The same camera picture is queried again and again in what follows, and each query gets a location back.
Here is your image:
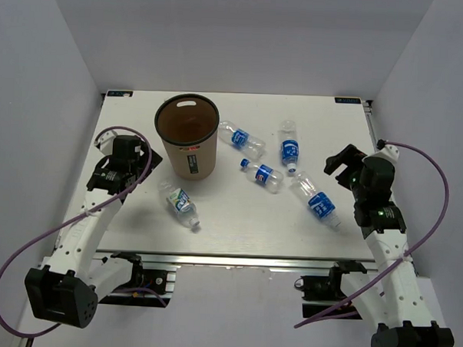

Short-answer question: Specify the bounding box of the aluminium table frame rail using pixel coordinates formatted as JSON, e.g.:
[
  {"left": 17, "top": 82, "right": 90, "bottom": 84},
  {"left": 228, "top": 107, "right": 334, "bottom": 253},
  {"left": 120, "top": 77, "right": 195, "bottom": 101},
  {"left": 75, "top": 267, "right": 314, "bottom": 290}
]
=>
[{"left": 92, "top": 87, "right": 428, "bottom": 281}]

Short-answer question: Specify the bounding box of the right blue table sticker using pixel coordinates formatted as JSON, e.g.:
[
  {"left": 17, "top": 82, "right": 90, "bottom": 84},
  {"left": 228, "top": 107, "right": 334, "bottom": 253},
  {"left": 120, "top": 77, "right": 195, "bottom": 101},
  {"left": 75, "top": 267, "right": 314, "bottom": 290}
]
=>
[{"left": 334, "top": 97, "right": 362, "bottom": 104}]

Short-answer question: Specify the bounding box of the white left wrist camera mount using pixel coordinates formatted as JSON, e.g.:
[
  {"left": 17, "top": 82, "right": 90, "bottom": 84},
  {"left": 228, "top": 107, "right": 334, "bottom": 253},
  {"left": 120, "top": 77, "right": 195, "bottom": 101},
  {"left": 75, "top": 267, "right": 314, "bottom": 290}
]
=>
[{"left": 94, "top": 130, "right": 118, "bottom": 156}]

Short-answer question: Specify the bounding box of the blue table sticker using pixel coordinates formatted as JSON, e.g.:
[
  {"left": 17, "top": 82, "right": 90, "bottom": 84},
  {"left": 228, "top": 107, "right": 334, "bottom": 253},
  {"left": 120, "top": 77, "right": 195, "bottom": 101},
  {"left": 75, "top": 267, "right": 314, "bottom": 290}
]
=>
[
  {"left": 106, "top": 90, "right": 134, "bottom": 97},
  {"left": 334, "top": 97, "right": 362, "bottom": 104}
]

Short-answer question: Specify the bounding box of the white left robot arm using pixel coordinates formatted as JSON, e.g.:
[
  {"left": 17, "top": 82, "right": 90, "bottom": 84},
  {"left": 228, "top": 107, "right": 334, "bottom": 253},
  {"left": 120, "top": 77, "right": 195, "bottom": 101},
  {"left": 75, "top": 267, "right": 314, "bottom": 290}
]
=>
[{"left": 25, "top": 131, "right": 154, "bottom": 329}]

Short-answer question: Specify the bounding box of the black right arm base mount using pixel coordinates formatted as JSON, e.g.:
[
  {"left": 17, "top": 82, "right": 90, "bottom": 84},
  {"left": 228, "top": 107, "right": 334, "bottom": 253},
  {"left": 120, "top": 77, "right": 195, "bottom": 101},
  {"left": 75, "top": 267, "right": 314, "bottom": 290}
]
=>
[{"left": 294, "top": 260, "right": 388, "bottom": 325}]

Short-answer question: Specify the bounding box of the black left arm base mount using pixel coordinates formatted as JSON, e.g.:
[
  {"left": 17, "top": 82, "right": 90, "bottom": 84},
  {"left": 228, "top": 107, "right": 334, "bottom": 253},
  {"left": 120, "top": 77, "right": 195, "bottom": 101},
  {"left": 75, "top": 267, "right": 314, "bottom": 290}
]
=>
[{"left": 99, "top": 259, "right": 177, "bottom": 308}]

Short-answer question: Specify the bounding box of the blue cap Pepsi bottle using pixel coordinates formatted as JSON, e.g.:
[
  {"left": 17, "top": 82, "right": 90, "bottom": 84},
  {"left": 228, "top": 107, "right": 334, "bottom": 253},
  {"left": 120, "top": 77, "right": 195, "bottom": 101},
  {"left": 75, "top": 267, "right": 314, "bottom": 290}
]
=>
[{"left": 240, "top": 159, "right": 284, "bottom": 194}]

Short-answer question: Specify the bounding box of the left blue table sticker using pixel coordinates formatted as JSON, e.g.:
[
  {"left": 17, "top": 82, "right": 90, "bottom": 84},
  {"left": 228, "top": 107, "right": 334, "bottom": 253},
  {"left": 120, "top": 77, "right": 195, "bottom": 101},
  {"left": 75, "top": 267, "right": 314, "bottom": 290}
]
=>
[{"left": 106, "top": 90, "right": 134, "bottom": 97}]

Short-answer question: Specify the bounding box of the clear bottle blue label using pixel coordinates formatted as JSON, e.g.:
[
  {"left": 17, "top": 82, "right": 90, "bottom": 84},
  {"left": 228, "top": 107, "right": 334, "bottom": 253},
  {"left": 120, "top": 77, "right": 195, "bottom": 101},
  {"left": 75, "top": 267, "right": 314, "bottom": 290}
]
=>
[
  {"left": 290, "top": 171, "right": 341, "bottom": 230},
  {"left": 218, "top": 121, "right": 266, "bottom": 160},
  {"left": 279, "top": 120, "right": 299, "bottom": 175}
]

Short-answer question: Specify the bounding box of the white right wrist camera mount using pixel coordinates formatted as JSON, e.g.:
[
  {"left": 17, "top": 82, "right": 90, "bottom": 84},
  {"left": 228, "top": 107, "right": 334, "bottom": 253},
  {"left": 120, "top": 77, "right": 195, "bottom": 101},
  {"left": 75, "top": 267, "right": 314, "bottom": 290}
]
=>
[{"left": 375, "top": 139, "right": 399, "bottom": 163}]

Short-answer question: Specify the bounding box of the brown bin with black rim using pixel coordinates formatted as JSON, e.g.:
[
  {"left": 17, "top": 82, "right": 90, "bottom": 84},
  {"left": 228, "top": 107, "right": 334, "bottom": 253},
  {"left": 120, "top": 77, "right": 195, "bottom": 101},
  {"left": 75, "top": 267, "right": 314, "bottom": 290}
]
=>
[{"left": 154, "top": 94, "right": 220, "bottom": 180}]

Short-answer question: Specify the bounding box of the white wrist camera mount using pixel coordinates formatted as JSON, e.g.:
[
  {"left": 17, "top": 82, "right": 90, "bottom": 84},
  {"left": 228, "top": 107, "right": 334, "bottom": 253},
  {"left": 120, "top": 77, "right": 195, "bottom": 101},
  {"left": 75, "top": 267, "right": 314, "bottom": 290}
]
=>
[
  {"left": 94, "top": 130, "right": 118, "bottom": 156},
  {"left": 375, "top": 139, "right": 399, "bottom": 163}
]

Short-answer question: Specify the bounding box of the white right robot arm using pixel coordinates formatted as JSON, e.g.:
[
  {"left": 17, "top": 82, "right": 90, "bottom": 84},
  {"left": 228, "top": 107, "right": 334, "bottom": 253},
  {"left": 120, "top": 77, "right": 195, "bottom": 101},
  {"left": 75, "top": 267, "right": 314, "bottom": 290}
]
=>
[{"left": 324, "top": 141, "right": 455, "bottom": 347}]

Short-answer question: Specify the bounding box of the clear bottle green white label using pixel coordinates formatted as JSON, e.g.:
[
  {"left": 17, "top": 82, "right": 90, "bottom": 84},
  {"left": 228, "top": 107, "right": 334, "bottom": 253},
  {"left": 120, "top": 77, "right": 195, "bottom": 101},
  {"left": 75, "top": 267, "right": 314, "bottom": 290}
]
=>
[{"left": 158, "top": 181, "right": 200, "bottom": 231}]

